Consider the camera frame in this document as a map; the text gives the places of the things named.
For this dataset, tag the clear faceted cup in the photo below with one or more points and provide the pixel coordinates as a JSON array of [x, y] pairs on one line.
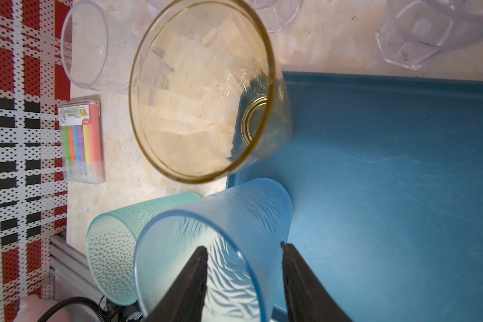
[[276, 14], [415, 31]]

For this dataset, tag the teal plastic tray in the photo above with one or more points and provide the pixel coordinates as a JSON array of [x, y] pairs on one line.
[[385, 176]]

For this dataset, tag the blue frosted plastic cup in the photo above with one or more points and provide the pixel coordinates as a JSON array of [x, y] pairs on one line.
[[242, 229]]

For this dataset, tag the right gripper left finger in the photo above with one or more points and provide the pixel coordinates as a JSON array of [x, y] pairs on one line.
[[184, 301]]

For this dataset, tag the yellow transparent plastic cup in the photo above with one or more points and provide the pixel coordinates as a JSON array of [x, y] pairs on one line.
[[207, 94]]

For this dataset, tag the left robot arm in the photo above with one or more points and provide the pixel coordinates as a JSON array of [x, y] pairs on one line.
[[86, 309]]

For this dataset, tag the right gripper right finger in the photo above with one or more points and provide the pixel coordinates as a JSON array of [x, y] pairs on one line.
[[306, 298]]

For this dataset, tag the green textured plastic cup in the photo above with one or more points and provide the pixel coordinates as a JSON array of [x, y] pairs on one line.
[[111, 241]]

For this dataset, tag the colourful marker pack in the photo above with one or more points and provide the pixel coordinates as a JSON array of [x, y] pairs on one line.
[[80, 134]]

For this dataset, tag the clear cup near left wall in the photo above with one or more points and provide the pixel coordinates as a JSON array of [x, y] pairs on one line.
[[97, 50]]

